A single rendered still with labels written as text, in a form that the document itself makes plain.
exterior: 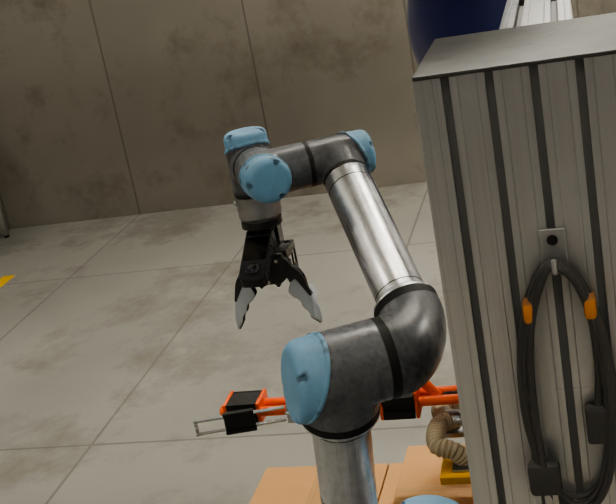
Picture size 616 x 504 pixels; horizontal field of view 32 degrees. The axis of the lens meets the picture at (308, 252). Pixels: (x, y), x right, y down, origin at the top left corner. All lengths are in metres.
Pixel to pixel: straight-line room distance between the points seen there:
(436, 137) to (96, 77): 7.66
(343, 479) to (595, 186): 0.62
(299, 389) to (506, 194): 0.43
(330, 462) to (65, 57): 7.43
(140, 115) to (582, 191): 7.62
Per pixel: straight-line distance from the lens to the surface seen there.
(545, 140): 1.15
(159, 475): 4.74
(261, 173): 1.66
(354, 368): 1.43
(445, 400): 2.28
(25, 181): 9.23
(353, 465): 1.55
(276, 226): 1.87
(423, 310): 1.49
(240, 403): 2.38
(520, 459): 1.28
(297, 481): 3.36
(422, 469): 2.52
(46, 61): 8.88
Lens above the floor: 2.23
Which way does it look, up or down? 18 degrees down
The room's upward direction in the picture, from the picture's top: 11 degrees counter-clockwise
